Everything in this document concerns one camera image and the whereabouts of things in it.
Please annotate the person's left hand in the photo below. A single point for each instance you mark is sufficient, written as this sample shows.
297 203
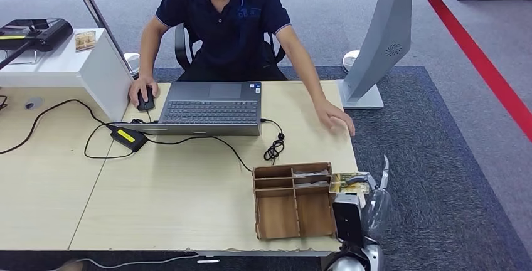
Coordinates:
332 115

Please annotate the black computer mouse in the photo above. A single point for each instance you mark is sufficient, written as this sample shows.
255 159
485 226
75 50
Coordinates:
145 103

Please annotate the grey kiosk stand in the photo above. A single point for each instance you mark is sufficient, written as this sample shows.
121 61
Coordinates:
386 32

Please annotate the black office chair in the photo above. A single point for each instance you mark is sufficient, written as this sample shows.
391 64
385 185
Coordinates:
180 51

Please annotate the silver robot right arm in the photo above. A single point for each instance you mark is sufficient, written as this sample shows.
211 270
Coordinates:
357 263

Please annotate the person's left forearm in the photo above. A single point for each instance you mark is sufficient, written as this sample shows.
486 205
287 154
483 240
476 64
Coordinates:
309 78

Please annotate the grey slanted metal pole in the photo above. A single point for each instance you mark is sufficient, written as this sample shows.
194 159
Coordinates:
93 7

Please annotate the grey laptop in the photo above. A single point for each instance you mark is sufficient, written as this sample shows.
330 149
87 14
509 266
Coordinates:
208 113

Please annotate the clear acrylic stand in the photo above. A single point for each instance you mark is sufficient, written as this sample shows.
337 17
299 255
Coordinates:
25 58

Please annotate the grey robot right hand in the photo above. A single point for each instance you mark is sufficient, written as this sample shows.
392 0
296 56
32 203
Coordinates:
376 215

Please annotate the white label strip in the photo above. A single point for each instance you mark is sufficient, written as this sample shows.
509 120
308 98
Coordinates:
208 261

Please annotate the black power adapter yellow label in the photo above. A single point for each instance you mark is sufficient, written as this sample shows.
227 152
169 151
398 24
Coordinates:
126 137

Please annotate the wooden compartment tray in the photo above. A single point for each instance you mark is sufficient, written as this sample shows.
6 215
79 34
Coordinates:
276 219

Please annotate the person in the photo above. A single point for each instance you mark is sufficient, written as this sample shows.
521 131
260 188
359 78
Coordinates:
228 24

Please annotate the person's right hand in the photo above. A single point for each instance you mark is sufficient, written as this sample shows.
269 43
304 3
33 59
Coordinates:
143 83

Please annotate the round white floor base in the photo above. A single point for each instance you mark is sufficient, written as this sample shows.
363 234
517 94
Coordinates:
349 59
132 61

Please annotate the person's right forearm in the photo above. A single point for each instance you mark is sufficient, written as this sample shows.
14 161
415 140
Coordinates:
147 59

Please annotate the black card reader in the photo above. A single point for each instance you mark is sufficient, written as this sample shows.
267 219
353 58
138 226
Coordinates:
50 36

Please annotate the white counter box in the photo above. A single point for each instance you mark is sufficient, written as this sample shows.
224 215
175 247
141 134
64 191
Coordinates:
62 65

